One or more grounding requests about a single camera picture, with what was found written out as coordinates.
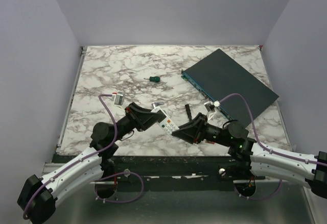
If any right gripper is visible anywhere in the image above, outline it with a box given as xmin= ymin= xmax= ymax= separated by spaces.
xmin=173 ymin=112 xmax=231 ymax=147

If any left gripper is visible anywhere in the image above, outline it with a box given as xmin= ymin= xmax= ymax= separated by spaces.
xmin=111 ymin=103 xmax=164 ymax=143

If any white remote control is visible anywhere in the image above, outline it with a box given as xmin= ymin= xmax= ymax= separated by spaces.
xmin=151 ymin=106 xmax=179 ymax=141

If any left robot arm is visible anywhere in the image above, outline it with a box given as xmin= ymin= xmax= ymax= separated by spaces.
xmin=17 ymin=103 xmax=167 ymax=223

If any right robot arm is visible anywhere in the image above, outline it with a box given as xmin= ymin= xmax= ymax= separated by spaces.
xmin=172 ymin=113 xmax=326 ymax=198

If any chrome faucet tap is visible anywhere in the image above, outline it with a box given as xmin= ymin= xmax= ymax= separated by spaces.
xmin=152 ymin=102 xmax=164 ymax=109

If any black hammer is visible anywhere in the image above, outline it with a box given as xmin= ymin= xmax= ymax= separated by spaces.
xmin=185 ymin=104 xmax=192 ymax=121

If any green stubby screwdriver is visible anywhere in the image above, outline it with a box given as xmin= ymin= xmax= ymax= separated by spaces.
xmin=145 ymin=76 xmax=161 ymax=83

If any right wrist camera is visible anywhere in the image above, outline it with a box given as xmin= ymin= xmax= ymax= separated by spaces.
xmin=204 ymin=101 xmax=220 ymax=121

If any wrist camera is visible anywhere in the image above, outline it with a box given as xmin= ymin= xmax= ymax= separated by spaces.
xmin=112 ymin=92 xmax=125 ymax=106
xmin=204 ymin=101 xmax=220 ymax=121

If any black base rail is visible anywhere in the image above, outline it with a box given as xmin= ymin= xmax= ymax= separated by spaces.
xmin=95 ymin=156 xmax=254 ymax=197

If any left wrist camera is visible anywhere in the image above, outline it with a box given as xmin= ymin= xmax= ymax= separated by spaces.
xmin=112 ymin=92 xmax=125 ymax=106

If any dark network switch box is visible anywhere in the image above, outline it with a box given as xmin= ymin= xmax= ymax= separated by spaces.
xmin=182 ymin=49 xmax=278 ymax=127

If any aluminium frame rail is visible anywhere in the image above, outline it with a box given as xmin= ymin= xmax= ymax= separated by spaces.
xmin=39 ymin=160 xmax=312 ymax=184

